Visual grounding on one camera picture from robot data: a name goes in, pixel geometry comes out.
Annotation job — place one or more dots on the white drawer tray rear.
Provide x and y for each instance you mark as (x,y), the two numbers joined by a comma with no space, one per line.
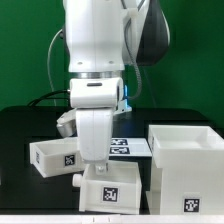
(56,157)

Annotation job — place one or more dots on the white drawer cabinet box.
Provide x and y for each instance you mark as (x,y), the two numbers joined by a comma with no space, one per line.
(187,172)

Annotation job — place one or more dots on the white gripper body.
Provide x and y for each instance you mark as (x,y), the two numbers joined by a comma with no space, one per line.
(94,130)

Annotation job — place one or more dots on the white drawer tray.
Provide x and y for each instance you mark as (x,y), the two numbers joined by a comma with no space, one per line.
(56,157)
(117,191)

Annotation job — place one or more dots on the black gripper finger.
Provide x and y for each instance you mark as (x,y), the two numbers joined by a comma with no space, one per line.
(101,168)

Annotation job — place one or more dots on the white drawer tray front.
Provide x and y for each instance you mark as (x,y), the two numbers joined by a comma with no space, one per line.
(117,191)

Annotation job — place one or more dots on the white fiducial marker sheet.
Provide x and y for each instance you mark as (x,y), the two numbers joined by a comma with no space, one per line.
(131,147)

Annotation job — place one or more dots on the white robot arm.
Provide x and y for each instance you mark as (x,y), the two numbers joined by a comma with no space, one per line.
(102,37)

